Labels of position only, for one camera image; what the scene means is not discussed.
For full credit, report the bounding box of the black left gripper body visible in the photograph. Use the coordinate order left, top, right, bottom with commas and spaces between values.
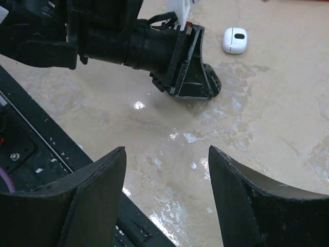
150, 24, 193, 97

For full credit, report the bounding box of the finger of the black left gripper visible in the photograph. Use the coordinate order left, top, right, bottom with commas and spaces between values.
176, 25, 213, 99

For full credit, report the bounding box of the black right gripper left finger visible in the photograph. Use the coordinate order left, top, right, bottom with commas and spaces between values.
1, 147, 126, 246

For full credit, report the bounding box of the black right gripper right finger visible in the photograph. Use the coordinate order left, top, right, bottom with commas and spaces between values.
208, 146, 328, 246

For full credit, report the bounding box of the white earbud charging case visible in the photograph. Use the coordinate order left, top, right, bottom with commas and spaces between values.
222, 27, 248, 55

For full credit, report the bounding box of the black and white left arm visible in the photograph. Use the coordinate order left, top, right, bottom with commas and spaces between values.
1, 0, 221, 99

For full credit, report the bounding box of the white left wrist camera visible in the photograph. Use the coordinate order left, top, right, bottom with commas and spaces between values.
166, 0, 199, 31

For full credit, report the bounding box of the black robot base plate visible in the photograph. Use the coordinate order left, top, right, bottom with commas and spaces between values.
0, 65, 178, 247

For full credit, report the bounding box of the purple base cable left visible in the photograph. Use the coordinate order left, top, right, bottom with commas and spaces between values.
0, 167, 15, 193

